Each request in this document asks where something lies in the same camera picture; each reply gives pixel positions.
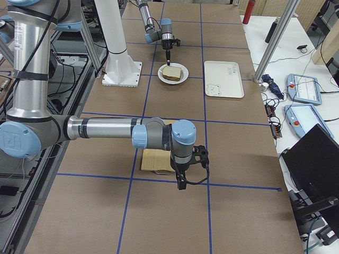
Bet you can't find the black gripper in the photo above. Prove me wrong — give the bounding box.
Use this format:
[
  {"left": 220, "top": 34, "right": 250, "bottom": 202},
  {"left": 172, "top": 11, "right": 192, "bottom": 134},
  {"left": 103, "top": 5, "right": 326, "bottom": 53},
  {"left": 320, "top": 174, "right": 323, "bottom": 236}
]
[
  {"left": 170, "top": 158, "right": 190, "bottom": 190},
  {"left": 162, "top": 39, "right": 172, "bottom": 66}
]

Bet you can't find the white bread slice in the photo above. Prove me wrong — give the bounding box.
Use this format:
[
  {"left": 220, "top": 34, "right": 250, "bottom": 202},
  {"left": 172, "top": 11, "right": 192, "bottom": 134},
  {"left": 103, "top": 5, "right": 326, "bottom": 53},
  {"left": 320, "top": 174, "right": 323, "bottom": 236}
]
[{"left": 162, "top": 66, "right": 182, "bottom": 76}]

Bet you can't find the white round plate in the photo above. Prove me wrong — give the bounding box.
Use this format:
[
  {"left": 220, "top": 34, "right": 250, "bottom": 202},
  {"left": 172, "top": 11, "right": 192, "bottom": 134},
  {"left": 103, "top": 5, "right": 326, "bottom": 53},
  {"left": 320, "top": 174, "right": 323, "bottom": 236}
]
[{"left": 158, "top": 63, "right": 189, "bottom": 85}]

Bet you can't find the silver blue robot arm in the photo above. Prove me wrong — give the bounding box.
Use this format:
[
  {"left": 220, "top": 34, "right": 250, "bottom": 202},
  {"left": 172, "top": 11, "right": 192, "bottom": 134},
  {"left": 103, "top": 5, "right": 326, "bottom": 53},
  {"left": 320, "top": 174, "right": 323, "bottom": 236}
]
[
  {"left": 1, "top": 1, "right": 199, "bottom": 189},
  {"left": 136, "top": 1, "right": 176, "bottom": 66}
]

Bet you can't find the bread slice under egg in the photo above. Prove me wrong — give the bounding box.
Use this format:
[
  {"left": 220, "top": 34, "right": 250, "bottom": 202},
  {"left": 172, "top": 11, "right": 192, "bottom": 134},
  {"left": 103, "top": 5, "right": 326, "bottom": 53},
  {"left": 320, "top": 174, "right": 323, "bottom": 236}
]
[{"left": 163, "top": 75, "right": 182, "bottom": 81}]

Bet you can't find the wooden cutting board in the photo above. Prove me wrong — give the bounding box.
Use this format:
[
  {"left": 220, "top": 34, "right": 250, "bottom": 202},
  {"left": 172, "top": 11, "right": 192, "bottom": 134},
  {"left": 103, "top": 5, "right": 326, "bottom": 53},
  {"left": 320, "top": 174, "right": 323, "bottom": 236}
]
[{"left": 141, "top": 149, "right": 175, "bottom": 173}]

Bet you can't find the cream bear tray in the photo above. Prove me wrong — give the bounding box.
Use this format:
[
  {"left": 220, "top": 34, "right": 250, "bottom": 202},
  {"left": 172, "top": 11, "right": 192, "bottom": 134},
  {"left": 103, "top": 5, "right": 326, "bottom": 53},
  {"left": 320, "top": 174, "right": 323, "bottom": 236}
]
[{"left": 204, "top": 61, "right": 244, "bottom": 98}]

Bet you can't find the red bottle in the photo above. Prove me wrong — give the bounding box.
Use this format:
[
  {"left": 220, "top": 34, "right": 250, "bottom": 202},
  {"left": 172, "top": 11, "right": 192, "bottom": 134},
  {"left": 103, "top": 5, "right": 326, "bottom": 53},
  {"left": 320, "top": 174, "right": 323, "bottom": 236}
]
[{"left": 243, "top": 0, "right": 256, "bottom": 24}]

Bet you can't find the black bottle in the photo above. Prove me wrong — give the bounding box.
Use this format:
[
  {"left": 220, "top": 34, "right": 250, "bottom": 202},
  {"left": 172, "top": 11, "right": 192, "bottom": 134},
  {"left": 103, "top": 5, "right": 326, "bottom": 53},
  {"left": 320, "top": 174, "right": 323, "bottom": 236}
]
[{"left": 265, "top": 17, "right": 280, "bottom": 43}]

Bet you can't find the folded blue umbrella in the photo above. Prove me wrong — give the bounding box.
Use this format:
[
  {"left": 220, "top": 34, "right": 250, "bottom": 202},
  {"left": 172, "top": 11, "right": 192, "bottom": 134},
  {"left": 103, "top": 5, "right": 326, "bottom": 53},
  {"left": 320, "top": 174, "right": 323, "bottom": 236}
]
[{"left": 262, "top": 74, "right": 284, "bottom": 99}]

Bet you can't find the black laptop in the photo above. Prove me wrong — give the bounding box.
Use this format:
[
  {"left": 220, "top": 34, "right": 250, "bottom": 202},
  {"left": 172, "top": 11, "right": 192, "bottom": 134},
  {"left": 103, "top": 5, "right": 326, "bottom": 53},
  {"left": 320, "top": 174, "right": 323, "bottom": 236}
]
[{"left": 282, "top": 124, "right": 338, "bottom": 235}]

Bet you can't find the lower blue teach pendant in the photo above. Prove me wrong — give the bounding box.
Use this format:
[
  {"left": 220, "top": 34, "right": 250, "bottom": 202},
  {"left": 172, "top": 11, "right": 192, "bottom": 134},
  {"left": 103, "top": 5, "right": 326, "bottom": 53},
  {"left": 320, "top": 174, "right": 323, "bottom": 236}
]
[{"left": 284, "top": 104, "right": 334, "bottom": 138}]

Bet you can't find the blue teach pendant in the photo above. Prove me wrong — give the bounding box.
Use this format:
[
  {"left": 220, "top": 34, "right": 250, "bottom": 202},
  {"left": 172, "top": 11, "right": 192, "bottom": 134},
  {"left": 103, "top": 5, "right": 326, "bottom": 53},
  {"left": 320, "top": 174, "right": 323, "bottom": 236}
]
[
  {"left": 284, "top": 104, "right": 334, "bottom": 138},
  {"left": 287, "top": 74, "right": 322, "bottom": 106}
]

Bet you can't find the upper blue teach pendant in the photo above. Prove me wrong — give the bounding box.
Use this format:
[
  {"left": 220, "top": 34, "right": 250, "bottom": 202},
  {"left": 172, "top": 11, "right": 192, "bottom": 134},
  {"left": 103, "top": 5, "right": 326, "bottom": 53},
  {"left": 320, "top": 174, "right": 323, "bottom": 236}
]
[{"left": 287, "top": 74, "right": 322, "bottom": 106}]

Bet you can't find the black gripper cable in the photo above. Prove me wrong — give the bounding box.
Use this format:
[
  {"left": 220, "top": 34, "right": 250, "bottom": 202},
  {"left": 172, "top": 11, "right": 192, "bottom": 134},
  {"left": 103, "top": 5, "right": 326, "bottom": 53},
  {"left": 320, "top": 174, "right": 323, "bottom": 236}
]
[{"left": 185, "top": 158, "right": 210, "bottom": 185}]

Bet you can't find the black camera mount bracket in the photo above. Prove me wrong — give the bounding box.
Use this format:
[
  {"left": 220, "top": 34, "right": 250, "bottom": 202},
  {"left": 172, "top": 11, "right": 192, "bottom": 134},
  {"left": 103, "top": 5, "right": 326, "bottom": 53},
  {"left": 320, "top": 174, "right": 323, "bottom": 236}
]
[{"left": 191, "top": 145, "right": 209, "bottom": 168}]

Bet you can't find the white pedestal column base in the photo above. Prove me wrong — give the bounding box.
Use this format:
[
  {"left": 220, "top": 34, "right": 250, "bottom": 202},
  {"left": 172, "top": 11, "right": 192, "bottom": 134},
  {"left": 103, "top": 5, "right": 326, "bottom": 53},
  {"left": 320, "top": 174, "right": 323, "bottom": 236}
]
[{"left": 95, "top": 0, "right": 142, "bottom": 87}]

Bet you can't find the aluminium frame post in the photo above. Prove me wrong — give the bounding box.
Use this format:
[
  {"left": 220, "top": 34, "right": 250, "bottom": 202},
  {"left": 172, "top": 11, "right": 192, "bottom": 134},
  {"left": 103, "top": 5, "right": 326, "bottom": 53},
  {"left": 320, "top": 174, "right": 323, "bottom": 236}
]
[{"left": 253, "top": 0, "right": 300, "bottom": 83}]

